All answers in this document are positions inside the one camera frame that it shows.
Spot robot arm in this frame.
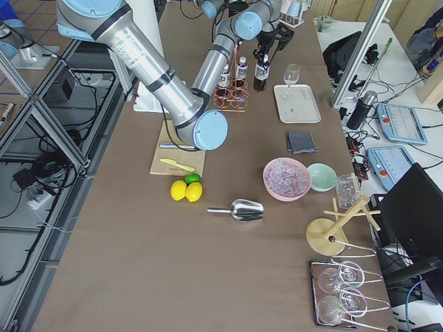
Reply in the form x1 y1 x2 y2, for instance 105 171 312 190
56 1 282 150
192 0 249 19

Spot black computer monitor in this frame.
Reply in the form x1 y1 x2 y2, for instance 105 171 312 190
379 163 442 302

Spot black thermos bottle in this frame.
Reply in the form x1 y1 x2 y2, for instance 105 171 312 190
346 90 377 130

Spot black bag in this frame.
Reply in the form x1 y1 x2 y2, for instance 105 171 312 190
323 31 361 78

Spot clear tumbler glass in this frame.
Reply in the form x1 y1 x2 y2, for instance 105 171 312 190
335 174 359 209

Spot whole lemon left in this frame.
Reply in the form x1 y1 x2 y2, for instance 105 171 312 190
170 180 187 201

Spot green lime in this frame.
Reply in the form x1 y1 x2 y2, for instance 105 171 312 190
184 173 201 185

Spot whole lemon right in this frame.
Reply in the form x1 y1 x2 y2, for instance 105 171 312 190
186 182 203 202

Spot cream serving tray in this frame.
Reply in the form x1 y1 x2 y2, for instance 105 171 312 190
273 84 321 124

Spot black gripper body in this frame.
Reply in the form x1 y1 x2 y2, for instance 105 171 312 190
257 26 294 61

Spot copper wire bottle basket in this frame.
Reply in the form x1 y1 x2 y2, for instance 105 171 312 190
213 45 249 112

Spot steel muddler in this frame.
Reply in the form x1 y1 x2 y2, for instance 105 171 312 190
159 142 197 151

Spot upturned wine glass upper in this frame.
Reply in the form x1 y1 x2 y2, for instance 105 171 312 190
318 261 383 295

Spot upturned wine glass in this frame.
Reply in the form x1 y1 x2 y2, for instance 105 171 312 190
316 286 391 328
318 261 383 295

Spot metal ice scoop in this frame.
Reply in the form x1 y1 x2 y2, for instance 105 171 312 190
207 199 264 223

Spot green bowl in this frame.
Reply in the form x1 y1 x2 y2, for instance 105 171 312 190
307 163 337 192

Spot whole lemon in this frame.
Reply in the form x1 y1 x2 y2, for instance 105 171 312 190
186 182 203 202
170 180 187 201

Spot yellow plastic knife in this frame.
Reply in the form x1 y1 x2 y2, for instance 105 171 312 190
160 158 195 172

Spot aluminium frame post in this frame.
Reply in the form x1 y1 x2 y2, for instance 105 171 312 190
331 0 392 111

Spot black glass tray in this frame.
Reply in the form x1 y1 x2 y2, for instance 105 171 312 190
308 259 392 328

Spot pink ribbed bowl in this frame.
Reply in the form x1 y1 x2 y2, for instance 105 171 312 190
262 157 311 202

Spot dark folded cloth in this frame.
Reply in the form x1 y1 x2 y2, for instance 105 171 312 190
287 132 318 154

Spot clear wine glass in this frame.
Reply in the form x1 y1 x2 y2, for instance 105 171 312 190
284 64 300 89

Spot white wire cup rack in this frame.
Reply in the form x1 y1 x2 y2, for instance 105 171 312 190
279 0 305 28

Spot wooden glass stand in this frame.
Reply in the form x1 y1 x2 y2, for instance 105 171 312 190
306 196 381 257

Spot upturned wine glass lower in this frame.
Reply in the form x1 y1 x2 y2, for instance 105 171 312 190
316 286 391 328

